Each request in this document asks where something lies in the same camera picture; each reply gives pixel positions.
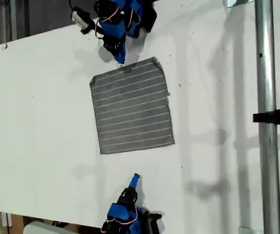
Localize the grey white-striped towel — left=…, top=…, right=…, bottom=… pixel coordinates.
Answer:
left=89, top=56, right=176, bottom=155

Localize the wooden table leg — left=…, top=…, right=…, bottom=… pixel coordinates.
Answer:
left=0, top=212, right=25, bottom=234

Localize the black clamp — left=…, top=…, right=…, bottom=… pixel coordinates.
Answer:
left=252, top=103, right=280, bottom=129

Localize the grey camera box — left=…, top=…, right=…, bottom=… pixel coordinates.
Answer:
left=72, top=6, right=95, bottom=35

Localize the black camera box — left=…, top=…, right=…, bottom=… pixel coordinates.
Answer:
left=143, top=209, right=164, bottom=234

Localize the metal corner bracket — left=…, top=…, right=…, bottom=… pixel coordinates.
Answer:
left=224, top=0, right=252, bottom=9

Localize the steel post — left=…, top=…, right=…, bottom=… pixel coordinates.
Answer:
left=254, top=0, right=280, bottom=234

